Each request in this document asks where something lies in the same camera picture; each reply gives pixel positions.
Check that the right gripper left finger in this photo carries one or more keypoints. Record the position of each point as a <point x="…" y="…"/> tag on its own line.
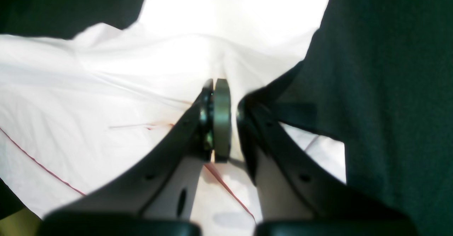
<point x="163" y="184"/>

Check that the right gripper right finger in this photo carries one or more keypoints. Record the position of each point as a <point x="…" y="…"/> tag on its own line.
<point x="292" y="187"/>

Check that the pink T-shirt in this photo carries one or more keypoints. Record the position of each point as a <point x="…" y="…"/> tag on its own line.
<point x="88" y="87"/>

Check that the black table cloth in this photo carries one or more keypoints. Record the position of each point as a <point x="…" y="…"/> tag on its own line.
<point x="375" y="91"/>

